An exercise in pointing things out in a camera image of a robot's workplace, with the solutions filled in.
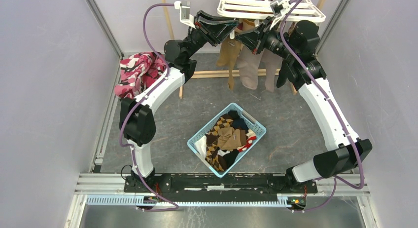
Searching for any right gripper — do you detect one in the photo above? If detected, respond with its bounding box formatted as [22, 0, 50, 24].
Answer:
[235, 16, 298, 62]

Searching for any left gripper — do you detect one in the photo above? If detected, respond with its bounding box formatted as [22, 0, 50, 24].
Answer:
[184, 10, 240, 60]

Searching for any beige pink sock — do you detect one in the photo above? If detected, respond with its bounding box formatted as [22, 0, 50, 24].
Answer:
[261, 50, 282, 92]

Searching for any tan ribbed sock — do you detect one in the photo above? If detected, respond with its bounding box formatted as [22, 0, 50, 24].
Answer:
[216, 38, 242, 90]
[216, 127, 246, 151]

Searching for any black sock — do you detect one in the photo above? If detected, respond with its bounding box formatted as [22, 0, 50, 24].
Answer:
[276, 61, 290, 88]

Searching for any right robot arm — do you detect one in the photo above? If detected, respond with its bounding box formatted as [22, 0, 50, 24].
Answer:
[235, 17, 373, 192]

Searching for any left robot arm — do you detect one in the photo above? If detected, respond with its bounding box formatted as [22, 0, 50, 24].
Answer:
[120, 10, 239, 192]

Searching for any white clip hanger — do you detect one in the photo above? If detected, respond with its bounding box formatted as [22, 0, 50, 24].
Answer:
[217, 0, 326, 24]

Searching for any wooden hanger stand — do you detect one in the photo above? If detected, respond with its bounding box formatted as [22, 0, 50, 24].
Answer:
[161, 0, 327, 99]

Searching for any pink camouflage cloth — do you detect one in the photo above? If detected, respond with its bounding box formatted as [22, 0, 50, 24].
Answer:
[114, 52, 167, 99]

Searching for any navy blue sock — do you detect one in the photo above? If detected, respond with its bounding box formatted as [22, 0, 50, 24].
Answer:
[231, 118, 249, 133]

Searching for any light blue laundry basket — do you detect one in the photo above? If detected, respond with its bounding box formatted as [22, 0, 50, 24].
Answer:
[187, 103, 266, 178]

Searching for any red santa sock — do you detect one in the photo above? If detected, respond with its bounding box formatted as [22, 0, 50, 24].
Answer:
[237, 129, 257, 152]

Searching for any white cloth in basket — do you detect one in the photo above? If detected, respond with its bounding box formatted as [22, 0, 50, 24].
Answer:
[194, 135, 207, 159]

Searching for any brown yellow checked sock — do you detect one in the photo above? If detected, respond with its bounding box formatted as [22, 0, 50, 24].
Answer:
[205, 114, 234, 172]

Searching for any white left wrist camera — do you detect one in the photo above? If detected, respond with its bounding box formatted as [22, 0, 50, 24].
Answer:
[174, 1, 196, 29]

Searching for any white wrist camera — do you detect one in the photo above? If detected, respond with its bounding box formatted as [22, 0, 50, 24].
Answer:
[270, 0, 296, 29]
[174, 1, 196, 29]

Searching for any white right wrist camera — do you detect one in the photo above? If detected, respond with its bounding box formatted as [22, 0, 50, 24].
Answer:
[270, 0, 296, 29]

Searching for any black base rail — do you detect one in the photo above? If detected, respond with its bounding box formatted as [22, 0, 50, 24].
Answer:
[124, 173, 318, 203]

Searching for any light blue cable tray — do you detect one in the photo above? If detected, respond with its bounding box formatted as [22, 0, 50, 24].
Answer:
[86, 195, 291, 208]

